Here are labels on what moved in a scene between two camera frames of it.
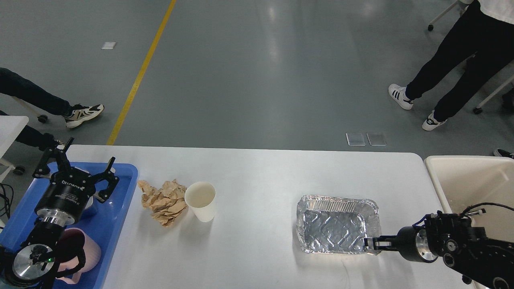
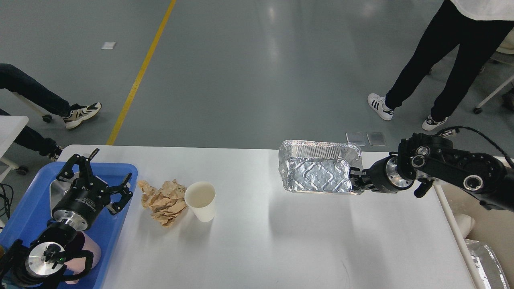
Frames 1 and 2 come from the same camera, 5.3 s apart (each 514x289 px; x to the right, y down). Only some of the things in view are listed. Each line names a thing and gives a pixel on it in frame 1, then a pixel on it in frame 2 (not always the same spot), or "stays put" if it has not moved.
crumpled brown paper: [166, 203] stays put
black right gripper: [412, 244] -> [383, 176]
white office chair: [478, 109] -> [507, 47]
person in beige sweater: [13, 85] stays put
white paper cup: [200, 196] stays put
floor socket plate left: [355, 139] stays put
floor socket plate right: [377, 139] stays put
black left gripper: [66, 195] -> [79, 207]
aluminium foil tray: [336, 224] -> [318, 166]
